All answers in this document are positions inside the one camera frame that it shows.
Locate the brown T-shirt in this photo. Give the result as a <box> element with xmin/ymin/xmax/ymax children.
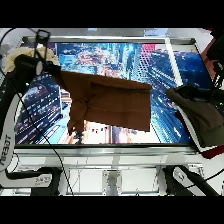
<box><xmin>54</xmin><ymin>69</ymin><xmax>153</xmax><ymax>138</ymax></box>

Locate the dark grey garment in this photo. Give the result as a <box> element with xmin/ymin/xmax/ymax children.
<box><xmin>165</xmin><ymin>84</ymin><xmax>224</xmax><ymax>148</ymax></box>

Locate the red garment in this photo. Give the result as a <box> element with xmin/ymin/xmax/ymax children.
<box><xmin>199</xmin><ymin>143</ymin><xmax>224</xmax><ymax>160</ymax></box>

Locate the beige garment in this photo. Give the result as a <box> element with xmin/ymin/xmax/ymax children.
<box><xmin>2</xmin><ymin>45</ymin><xmax>60</xmax><ymax>74</ymax></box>

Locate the silver frame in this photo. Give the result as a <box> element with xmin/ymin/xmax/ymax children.
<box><xmin>13</xmin><ymin>34</ymin><xmax>224</xmax><ymax>197</ymax></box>

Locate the black cable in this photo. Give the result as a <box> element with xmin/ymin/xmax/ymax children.
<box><xmin>13</xmin><ymin>84</ymin><xmax>75</xmax><ymax>197</ymax></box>

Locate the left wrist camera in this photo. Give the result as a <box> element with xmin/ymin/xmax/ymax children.
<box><xmin>34</xmin><ymin>28</ymin><xmax>52</xmax><ymax>51</ymax></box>

